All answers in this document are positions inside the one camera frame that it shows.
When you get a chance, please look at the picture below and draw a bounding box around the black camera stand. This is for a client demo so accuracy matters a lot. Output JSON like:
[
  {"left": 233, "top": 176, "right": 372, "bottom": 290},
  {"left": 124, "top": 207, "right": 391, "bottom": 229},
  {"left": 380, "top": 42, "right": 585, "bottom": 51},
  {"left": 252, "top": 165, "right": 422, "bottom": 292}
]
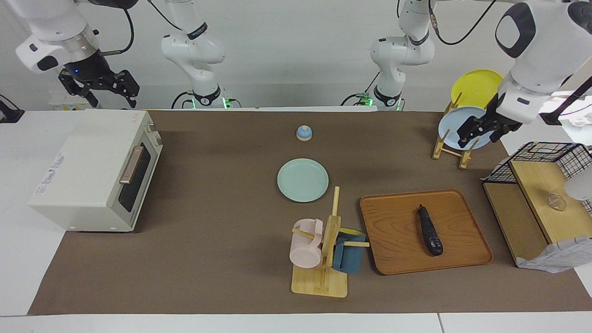
[{"left": 540, "top": 76, "right": 592, "bottom": 126}]

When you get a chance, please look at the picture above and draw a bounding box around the black wire basket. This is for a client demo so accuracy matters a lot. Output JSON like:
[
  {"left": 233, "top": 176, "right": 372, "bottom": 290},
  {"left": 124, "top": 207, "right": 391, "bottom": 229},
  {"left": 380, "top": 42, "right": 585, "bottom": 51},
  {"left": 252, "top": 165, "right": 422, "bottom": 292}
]
[{"left": 483, "top": 142, "right": 592, "bottom": 214}]

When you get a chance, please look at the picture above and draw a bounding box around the white toaster oven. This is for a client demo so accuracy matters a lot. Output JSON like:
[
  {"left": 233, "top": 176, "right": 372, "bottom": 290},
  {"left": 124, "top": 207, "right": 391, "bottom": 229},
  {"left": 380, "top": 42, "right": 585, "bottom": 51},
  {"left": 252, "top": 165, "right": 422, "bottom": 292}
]
[{"left": 27, "top": 108, "right": 164, "bottom": 232}]

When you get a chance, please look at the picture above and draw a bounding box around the dark purple eggplant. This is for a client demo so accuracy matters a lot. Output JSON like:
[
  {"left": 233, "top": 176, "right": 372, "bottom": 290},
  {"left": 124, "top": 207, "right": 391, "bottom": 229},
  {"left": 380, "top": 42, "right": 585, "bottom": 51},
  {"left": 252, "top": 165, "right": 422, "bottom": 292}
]
[{"left": 416, "top": 203, "right": 444, "bottom": 256}]

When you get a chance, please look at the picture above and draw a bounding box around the black base cable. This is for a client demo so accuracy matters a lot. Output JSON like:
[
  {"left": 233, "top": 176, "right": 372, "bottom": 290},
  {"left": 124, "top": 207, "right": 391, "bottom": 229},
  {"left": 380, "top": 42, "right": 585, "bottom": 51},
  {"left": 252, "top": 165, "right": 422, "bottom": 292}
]
[
  {"left": 171, "top": 90, "right": 196, "bottom": 111},
  {"left": 341, "top": 70, "right": 381, "bottom": 108}
]

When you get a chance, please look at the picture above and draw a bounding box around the clear glass cup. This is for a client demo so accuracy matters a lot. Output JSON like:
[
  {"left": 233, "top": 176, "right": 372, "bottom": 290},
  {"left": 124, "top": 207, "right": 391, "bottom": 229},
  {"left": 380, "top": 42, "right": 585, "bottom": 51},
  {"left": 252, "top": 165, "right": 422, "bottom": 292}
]
[{"left": 548, "top": 191, "right": 568, "bottom": 212}]

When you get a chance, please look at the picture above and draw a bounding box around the light blue plate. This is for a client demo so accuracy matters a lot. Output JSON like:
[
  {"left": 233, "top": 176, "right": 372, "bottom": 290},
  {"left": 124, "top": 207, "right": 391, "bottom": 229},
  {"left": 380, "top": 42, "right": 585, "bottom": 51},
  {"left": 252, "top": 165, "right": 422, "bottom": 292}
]
[{"left": 438, "top": 106, "right": 496, "bottom": 151}]

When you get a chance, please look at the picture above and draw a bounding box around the wire basket wooden shelf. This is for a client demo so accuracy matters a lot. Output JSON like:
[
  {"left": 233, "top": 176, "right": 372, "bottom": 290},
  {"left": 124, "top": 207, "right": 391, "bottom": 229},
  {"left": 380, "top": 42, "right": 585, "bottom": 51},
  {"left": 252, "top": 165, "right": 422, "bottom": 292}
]
[{"left": 482, "top": 159, "right": 592, "bottom": 270}]

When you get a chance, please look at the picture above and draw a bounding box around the light green plate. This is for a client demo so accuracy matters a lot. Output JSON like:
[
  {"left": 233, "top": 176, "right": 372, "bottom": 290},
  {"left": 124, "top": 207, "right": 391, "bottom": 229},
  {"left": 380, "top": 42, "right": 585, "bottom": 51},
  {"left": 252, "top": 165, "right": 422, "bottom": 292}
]
[{"left": 277, "top": 158, "right": 330, "bottom": 204}]

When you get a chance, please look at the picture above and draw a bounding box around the brown wooden tray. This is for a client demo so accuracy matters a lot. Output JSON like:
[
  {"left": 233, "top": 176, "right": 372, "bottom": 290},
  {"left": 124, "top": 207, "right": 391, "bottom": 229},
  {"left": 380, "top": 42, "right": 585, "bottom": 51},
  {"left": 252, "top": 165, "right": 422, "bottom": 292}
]
[{"left": 359, "top": 189, "right": 494, "bottom": 276}]

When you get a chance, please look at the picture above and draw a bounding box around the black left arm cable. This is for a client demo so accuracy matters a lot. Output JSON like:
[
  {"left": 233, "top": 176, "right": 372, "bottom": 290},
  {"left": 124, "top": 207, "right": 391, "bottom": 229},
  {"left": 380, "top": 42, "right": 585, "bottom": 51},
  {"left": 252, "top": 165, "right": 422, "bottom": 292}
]
[{"left": 427, "top": 0, "right": 494, "bottom": 46}]

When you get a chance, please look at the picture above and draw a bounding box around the wooden mug tree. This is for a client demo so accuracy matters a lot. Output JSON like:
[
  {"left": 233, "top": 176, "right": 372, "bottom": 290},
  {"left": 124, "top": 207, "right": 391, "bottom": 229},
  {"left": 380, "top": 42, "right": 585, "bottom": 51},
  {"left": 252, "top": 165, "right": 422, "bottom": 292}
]
[{"left": 291, "top": 186, "right": 371, "bottom": 298}]

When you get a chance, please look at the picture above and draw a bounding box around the black stand clamp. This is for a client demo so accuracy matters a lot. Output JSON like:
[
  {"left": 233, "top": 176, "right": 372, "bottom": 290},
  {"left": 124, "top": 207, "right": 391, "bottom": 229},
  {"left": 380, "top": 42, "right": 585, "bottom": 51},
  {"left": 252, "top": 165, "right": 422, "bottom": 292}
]
[{"left": 0, "top": 94, "right": 25, "bottom": 124}]

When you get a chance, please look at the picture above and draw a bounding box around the brown table mat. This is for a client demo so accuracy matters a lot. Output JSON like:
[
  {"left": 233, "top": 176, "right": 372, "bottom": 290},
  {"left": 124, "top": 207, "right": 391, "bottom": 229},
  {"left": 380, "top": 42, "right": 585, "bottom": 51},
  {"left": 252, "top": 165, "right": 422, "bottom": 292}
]
[{"left": 28, "top": 110, "right": 592, "bottom": 316}]

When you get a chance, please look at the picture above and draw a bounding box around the pink mug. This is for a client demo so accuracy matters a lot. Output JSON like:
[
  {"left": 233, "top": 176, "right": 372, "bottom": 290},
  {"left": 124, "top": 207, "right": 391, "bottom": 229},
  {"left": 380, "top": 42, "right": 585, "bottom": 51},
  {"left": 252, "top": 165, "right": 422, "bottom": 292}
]
[{"left": 289, "top": 218, "right": 324, "bottom": 269}]

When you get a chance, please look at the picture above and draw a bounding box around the yellow plate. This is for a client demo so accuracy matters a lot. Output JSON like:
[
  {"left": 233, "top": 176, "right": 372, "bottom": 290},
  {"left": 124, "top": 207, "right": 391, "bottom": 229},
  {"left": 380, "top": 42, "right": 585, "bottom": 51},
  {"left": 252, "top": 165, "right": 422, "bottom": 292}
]
[{"left": 450, "top": 68, "right": 504, "bottom": 110}]

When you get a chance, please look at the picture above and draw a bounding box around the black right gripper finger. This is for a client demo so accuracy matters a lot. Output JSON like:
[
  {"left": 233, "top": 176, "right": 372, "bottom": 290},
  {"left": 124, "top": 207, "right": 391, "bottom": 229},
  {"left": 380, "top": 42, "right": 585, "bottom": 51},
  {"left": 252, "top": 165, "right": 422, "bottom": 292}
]
[
  {"left": 110, "top": 70, "right": 141, "bottom": 110},
  {"left": 58, "top": 76, "right": 100, "bottom": 109}
]

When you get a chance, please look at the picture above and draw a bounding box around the oven door with handle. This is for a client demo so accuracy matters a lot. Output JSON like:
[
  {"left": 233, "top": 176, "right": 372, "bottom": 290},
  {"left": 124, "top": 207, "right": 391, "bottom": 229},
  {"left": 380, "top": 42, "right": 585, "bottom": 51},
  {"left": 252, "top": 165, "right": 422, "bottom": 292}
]
[{"left": 111, "top": 127, "right": 164, "bottom": 232}]

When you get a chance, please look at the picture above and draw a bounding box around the wooden dish rack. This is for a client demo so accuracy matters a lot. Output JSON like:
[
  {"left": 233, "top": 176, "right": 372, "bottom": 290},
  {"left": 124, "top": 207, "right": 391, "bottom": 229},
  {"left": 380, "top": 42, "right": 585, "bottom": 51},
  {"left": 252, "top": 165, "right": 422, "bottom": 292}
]
[{"left": 432, "top": 92, "right": 480, "bottom": 170}]

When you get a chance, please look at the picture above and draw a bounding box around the dark blue mug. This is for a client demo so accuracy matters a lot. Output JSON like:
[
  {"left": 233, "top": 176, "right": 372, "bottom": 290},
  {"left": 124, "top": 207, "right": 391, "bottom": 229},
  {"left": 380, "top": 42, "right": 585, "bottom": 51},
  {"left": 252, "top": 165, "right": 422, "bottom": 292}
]
[{"left": 331, "top": 228, "right": 367, "bottom": 274}]

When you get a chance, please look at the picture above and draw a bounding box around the white box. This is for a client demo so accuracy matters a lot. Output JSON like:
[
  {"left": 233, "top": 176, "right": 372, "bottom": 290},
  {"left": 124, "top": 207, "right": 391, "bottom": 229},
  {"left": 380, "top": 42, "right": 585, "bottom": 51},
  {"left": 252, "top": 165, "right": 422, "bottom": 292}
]
[{"left": 48, "top": 89, "right": 93, "bottom": 111}]

